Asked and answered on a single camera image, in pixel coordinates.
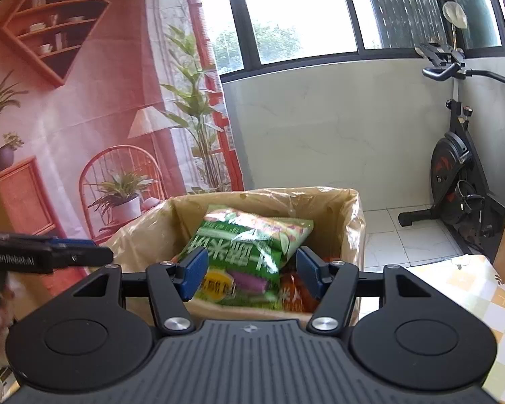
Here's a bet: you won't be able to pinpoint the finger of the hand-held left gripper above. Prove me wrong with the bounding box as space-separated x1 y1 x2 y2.
53 246 114 268
46 237 97 250

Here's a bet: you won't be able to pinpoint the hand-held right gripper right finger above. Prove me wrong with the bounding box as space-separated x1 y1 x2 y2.
296 246 438 337

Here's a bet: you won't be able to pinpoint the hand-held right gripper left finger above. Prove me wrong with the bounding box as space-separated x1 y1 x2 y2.
67 246 210 336

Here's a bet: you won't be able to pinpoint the orange snack packet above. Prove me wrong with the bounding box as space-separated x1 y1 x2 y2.
278 257 341 314

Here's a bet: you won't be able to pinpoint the green snack packet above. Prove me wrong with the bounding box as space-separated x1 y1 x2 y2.
185 204 314 309

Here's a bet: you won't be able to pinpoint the lined cardboard box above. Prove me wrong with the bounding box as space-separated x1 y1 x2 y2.
101 187 367 329

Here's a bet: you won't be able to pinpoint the black exercise bike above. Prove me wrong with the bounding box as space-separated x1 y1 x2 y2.
398 42 505 257

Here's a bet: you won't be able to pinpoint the checked tablecloth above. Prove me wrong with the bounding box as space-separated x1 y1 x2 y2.
358 255 505 404

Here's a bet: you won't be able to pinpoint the black framed window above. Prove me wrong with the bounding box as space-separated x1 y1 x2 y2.
168 0 505 83

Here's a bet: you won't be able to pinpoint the metal window grille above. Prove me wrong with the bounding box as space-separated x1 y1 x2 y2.
358 0 503 50

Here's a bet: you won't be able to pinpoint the white lamp head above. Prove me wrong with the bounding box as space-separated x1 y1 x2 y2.
442 1 468 30

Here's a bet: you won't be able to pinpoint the pink room wall poster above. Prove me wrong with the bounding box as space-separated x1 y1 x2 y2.
0 0 245 247

